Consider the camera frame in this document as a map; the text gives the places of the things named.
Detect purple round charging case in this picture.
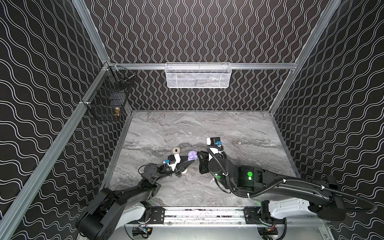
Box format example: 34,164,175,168
188,151,198,161

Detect beige earbud charging case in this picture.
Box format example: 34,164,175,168
172,147,181,154

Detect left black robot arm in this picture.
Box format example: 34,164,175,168
75,151,198,240

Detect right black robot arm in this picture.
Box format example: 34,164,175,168
197,150,378,222

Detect brass knob in basket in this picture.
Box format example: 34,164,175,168
115,107,121,117

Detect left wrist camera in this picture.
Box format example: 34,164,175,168
164,154,181,171

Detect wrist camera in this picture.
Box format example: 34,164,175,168
164,154,181,171
207,137,224,153

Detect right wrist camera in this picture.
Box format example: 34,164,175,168
207,137,224,153

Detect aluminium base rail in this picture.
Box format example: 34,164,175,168
85,205,326,227

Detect white wire mesh basket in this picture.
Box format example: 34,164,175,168
165,62,232,89

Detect black wire basket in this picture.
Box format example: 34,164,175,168
85,67,137,123

